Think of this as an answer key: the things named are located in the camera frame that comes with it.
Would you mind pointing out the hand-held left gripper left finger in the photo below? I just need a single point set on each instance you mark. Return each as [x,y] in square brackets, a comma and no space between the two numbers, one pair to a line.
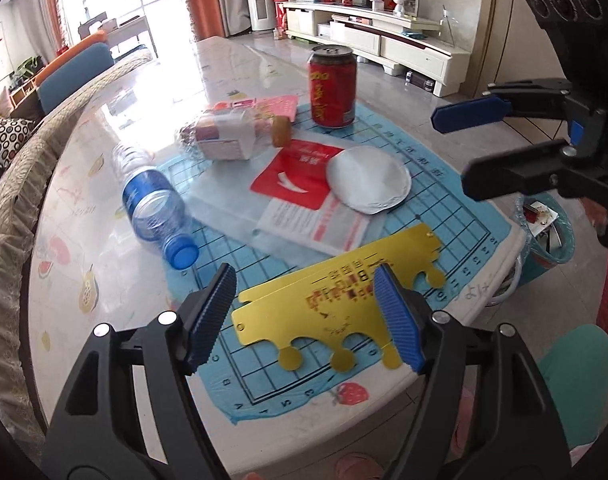
[211,320]

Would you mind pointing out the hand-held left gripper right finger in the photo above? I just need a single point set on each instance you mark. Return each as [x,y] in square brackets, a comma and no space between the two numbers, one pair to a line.
[398,325]

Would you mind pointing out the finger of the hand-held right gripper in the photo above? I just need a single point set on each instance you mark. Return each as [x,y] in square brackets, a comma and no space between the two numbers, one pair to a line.
[468,114]
[503,172]

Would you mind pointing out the yellow scalloped card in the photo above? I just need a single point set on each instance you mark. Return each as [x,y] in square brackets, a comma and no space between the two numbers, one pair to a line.
[304,305]

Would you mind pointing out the teal bin with plastic liner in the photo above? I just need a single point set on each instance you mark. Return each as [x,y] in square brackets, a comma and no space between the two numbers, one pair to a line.
[541,260]

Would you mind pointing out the white bag with red print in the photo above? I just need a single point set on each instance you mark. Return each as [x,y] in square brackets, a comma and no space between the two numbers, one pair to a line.
[294,175]

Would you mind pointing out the blue grid mat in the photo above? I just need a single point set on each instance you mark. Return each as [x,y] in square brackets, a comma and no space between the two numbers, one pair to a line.
[448,220]

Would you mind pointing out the white TV cabinet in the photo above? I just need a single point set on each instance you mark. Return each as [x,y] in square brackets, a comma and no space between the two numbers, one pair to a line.
[398,42]

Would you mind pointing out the white robot figurine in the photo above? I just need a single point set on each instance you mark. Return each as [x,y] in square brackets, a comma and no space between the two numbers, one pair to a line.
[400,4]

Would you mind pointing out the clear bottle with blue label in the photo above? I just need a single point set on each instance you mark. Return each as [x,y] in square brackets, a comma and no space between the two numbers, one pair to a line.
[151,200]

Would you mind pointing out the red drink can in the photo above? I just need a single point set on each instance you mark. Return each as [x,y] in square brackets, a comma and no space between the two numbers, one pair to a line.
[331,90]

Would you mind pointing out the clear bottle with brown cap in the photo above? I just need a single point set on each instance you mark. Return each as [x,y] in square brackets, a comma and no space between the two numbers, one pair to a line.
[224,135]

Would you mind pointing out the person's teal trouser leg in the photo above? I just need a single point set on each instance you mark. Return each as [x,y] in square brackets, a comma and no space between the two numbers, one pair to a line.
[578,375]

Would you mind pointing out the pink packet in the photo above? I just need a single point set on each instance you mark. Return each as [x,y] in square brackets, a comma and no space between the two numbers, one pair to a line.
[279,106]

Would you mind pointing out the polka-dot cushion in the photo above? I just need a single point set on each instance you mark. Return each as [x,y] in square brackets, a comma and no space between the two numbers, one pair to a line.
[6,137]

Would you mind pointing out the blue and orange chair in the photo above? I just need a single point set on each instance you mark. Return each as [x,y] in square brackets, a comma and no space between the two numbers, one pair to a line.
[71,77]

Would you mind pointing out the low white table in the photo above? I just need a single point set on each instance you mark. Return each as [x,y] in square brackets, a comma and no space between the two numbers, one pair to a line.
[129,30]

